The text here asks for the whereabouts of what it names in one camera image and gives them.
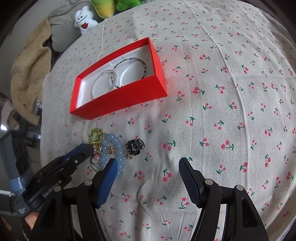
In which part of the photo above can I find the yellow green carrot plush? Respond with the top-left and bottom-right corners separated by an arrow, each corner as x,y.
91,0 -> 115,18

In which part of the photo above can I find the clear bead bracelet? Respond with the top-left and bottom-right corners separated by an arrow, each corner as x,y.
91,69 -> 118,100

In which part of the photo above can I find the dark bead bracelet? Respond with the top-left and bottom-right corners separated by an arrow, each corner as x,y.
110,57 -> 147,89

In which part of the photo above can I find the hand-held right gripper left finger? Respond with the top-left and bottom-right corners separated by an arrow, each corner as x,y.
32,158 -> 119,241

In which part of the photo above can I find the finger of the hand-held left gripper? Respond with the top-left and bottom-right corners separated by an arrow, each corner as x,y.
35,143 -> 95,179

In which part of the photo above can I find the white rabbit plush toy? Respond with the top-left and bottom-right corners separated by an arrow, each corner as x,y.
74,6 -> 99,36

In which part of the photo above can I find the pink bead charm black cord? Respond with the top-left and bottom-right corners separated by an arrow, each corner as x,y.
90,154 -> 101,173

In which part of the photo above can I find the green bead bracelet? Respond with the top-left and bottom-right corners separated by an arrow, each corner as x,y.
89,128 -> 105,145

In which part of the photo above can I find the green tree plush toy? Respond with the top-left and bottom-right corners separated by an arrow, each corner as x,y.
115,0 -> 141,11

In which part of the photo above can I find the red cardboard box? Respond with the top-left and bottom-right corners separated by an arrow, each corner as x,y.
69,37 -> 168,120

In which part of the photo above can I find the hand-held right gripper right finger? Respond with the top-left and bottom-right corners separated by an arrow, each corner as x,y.
179,157 -> 270,241

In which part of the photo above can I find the beige quilted blanket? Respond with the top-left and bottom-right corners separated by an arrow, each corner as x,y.
10,17 -> 52,124

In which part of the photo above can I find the plain grey pillow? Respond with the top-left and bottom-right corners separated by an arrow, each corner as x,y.
47,0 -> 97,52

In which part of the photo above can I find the blue bead bracelet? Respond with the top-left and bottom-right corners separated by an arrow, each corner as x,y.
99,134 -> 126,178

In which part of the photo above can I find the black hair claw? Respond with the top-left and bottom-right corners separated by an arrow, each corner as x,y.
125,138 -> 145,155

